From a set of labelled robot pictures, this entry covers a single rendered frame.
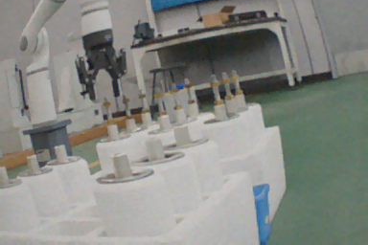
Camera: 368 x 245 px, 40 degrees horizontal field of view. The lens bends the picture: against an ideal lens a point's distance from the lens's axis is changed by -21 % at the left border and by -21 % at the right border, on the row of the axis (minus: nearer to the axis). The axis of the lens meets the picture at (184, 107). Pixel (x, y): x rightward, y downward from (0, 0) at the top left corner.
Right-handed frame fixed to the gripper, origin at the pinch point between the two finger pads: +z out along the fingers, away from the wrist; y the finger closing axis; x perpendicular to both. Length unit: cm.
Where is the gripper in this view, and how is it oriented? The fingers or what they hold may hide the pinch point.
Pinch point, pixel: (105, 93)
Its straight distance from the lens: 131.5
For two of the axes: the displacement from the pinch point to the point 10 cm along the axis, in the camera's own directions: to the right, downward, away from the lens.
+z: 2.0, 9.8, 0.6
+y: 6.9, -1.8, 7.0
